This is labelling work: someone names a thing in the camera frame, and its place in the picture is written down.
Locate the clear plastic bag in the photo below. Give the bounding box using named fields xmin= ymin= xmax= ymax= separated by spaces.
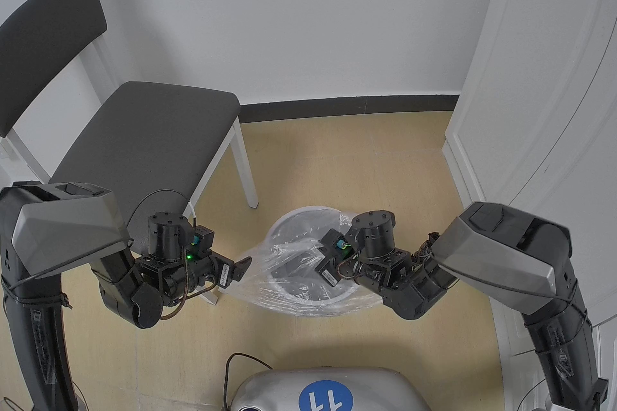
xmin=227 ymin=207 xmax=386 ymax=318

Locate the grey trash bin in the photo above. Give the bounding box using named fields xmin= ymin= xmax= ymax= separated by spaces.
xmin=264 ymin=206 xmax=381 ymax=317

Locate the white door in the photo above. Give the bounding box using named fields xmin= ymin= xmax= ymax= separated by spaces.
xmin=443 ymin=0 xmax=617 ymax=411

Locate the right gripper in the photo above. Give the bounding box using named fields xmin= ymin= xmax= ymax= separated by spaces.
xmin=314 ymin=252 xmax=362 ymax=288

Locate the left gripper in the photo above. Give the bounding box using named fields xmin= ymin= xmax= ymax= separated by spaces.
xmin=185 ymin=255 xmax=253 ymax=296

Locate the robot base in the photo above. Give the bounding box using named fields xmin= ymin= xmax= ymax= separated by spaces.
xmin=233 ymin=367 xmax=433 ymax=411

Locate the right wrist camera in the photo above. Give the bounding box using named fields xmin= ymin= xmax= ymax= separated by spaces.
xmin=320 ymin=228 xmax=353 ymax=256

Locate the grey chair with white legs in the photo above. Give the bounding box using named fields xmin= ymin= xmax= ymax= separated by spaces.
xmin=0 ymin=0 xmax=259 ymax=306

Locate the crumpled black plastic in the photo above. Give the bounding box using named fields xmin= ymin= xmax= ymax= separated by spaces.
xmin=416 ymin=231 xmax=442 ymax=261

